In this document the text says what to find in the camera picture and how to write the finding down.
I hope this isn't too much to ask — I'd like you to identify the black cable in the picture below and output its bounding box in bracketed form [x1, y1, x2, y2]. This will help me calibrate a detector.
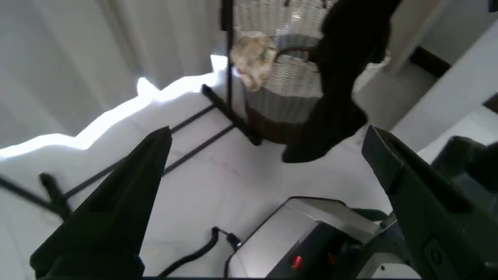
[156, 226, 243, 278]

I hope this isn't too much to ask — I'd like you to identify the black garment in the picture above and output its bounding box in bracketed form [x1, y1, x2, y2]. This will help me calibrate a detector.
[281, 0, 404, 165]

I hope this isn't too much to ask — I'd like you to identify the black clothes rack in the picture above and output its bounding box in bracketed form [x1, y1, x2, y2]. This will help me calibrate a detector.
[0, 0, 264, 222]

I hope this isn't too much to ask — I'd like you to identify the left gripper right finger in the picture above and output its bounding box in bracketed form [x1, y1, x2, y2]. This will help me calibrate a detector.
[360, 124, 498, 279]

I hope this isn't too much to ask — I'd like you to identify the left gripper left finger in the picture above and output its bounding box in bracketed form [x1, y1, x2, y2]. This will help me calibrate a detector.
[29, 125, 174, 279]

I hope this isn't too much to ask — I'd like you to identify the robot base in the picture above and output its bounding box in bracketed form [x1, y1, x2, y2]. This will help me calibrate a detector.
[223, 135, 498, 279]

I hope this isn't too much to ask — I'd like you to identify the white laundry basket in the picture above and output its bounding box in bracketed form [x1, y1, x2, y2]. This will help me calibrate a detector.
[232, 0, 391, 145]

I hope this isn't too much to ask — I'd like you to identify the cream printed garment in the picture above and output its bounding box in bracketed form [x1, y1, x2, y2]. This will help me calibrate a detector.
[228, 30, 278, 93]

